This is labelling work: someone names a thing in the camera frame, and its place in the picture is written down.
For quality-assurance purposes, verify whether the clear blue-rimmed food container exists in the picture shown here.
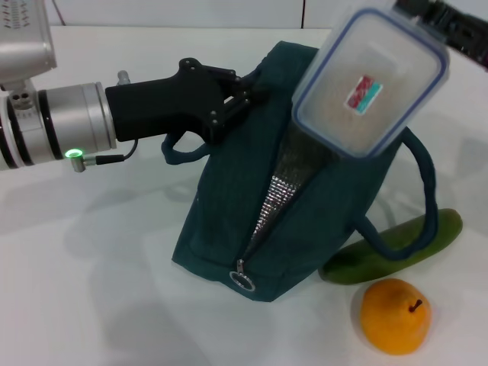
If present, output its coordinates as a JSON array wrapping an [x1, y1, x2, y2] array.
[[291, 8, 450, 159]]

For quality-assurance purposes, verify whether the dark blue lunch bag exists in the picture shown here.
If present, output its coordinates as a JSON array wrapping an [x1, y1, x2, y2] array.
[[160, 40, 436, 303]]

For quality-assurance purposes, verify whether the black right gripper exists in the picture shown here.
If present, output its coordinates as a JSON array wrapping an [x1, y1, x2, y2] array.
[[394, 0, 488, 73]]

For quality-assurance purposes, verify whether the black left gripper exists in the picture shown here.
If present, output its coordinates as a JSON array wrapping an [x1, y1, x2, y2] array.
[[104, 56, 270, 145]]

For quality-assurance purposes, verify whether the green cucumber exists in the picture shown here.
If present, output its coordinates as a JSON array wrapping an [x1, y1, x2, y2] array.
[[322, 208, 464, 285]]

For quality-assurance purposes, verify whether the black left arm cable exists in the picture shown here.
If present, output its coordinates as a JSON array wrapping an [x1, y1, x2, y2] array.
[[95, 139, 138, 165]]

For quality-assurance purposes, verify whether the orange pear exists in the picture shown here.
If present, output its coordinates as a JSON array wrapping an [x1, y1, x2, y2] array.
[[360, 278, 432, 356]]

